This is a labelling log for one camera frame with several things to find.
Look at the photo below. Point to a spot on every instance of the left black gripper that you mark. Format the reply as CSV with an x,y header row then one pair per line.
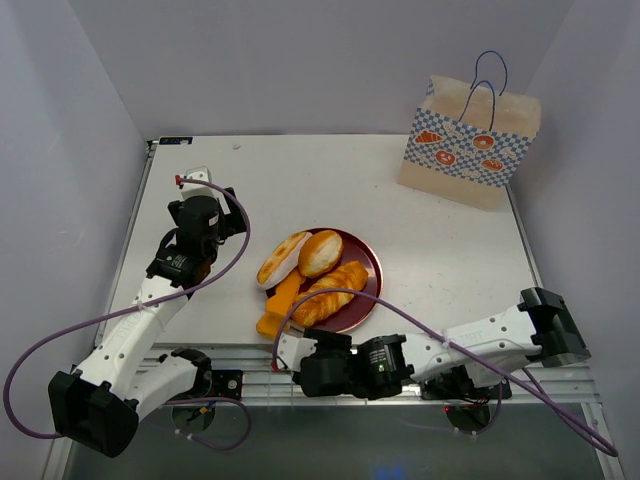
x,y
236,217

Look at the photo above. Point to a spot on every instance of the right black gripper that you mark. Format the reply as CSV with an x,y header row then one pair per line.
x,y
327,339

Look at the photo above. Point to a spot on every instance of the orange toast slice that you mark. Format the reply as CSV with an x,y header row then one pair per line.
x,y
279,304

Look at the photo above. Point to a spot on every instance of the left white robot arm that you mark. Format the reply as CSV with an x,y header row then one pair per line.
x,y
102,401

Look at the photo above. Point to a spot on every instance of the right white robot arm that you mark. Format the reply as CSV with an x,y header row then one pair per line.
x,y
539,329

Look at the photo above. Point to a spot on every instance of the sesame flat bread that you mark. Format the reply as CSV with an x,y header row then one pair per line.
x,y
282,261

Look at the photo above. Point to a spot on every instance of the braided twist bread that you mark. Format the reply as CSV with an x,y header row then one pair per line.
x,y
351,276

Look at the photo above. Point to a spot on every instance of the checkered paper bag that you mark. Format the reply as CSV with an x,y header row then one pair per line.
x,y
467,140

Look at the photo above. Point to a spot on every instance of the blue label sticker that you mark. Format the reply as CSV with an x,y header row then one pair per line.
x,y
176,140

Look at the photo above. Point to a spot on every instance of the round split bun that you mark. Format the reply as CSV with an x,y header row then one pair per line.
x,y
320,253

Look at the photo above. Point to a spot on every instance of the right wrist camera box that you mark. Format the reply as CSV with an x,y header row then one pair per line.
x,y
290,351

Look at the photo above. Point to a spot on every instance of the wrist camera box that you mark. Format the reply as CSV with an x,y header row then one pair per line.
x,y
194,183
290,351

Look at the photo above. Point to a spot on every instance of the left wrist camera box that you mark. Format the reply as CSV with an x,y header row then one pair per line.
x,y
194,183

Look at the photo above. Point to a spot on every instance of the aluminium frame rail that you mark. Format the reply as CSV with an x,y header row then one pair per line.
x,y
259,386

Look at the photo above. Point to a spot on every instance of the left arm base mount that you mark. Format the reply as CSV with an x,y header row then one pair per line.
x,y
217,383

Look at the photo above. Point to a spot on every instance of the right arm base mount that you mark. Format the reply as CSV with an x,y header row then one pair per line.
x,y
471,410

